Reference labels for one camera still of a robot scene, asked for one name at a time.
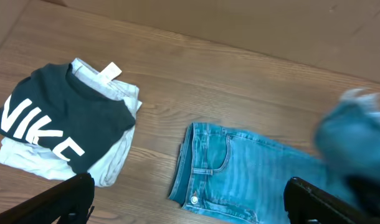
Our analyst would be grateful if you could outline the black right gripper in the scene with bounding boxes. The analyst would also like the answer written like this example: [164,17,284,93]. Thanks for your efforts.
[346,176,380,218]

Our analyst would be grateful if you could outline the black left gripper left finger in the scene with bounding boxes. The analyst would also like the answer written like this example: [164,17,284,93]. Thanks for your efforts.
[0,173,95,224]

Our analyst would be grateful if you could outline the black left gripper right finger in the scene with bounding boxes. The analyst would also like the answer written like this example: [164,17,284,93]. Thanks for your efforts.
[283,177,380,224]

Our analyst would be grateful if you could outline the blue denim jeans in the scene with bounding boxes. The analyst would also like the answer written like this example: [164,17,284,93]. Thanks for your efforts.
[169,88,380,223]

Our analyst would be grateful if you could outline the folded beige garment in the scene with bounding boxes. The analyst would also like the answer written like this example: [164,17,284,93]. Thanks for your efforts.
[0,58,142,187]

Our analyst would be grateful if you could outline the black shirt white letters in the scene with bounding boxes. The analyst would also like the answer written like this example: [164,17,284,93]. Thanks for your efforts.
[0,63,135,174]

